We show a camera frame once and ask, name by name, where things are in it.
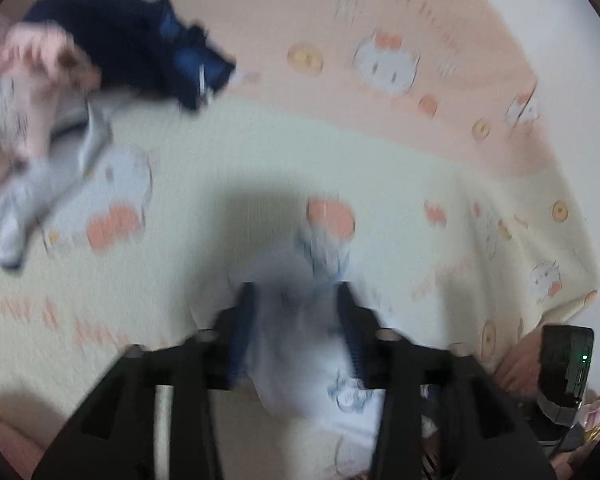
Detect person's right hand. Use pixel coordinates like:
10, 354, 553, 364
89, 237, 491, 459
492, 331, 600, 476

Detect navy blue garment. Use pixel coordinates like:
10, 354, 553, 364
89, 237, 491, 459
23, 0, 236, 110

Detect Hello Kitty blanket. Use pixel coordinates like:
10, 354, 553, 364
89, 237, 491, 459
0, 0, 600, 480

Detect white printed children's pants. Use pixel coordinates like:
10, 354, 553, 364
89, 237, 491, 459
189, 219, 439, 449

